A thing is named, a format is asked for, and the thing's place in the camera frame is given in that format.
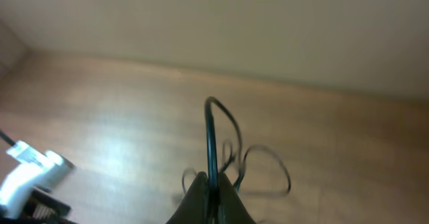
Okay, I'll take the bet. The left camera black cable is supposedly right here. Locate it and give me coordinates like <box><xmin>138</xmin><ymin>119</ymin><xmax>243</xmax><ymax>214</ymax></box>
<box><xmin>0</xmin><ymin>129</ymin><xmax>17</xmax><ymax>147</ymax></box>

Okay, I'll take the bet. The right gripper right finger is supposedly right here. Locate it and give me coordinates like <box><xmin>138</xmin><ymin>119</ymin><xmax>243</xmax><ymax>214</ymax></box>
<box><xmin>217</xmin><ymin>173</ymin><xmax>256</xmax><ymax>224</ymax></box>

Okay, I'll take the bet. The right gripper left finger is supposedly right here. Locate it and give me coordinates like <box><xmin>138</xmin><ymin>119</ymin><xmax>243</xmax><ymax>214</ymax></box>
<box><xmin>166</xmin><ymin>172</ymin><xmax>208</xmax><ymax>224</ymax></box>

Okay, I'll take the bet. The black usb cable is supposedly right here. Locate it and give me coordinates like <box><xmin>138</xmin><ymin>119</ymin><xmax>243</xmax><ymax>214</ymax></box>
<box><xmin>180</xmin><ymin>96</ymin><xmax>292</xmax><ymax>198</ymax></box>

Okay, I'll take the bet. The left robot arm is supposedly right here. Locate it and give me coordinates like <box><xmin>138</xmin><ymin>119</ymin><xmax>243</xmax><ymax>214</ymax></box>
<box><xmin>1</xmin><ymin>187</ymin><xmax>76</xmax><ymax>224</ymax></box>

